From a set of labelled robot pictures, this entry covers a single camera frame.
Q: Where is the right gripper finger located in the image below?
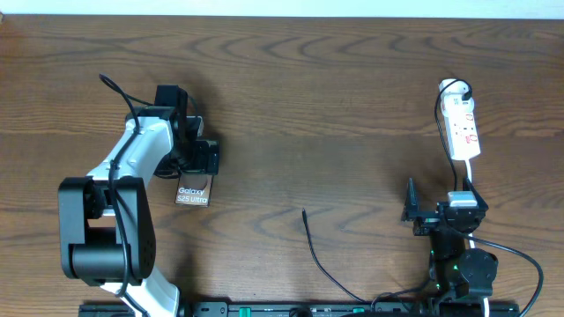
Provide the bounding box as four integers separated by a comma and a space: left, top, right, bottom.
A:
404, 178, 419, 216
463, 177, 488, 210

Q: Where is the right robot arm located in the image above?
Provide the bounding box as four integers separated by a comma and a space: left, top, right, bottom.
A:
401, 179, 498, 316

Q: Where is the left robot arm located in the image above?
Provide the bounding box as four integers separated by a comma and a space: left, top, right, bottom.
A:
57, 106, 219, 316

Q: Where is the white power strip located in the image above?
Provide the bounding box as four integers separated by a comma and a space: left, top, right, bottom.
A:
439, 78, 480, 161

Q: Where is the white power strip cord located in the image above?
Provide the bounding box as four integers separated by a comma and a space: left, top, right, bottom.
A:
464, 158, 491, 317

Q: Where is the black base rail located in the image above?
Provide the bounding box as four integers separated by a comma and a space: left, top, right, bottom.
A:
78, 302, 520, 317

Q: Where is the black charger cable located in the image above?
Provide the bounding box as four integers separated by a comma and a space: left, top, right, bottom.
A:
301, 78, 473, 305

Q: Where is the black right camera cable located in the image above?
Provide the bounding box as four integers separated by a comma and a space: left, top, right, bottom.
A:
444, 219, 545, 317

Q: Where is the black camera cable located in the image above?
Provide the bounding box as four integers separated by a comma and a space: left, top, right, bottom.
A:
98, 72, 156, 317
444, 219, 545, 317

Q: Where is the black left camera cable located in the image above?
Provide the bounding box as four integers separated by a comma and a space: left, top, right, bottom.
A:
98, 72, 156, 317

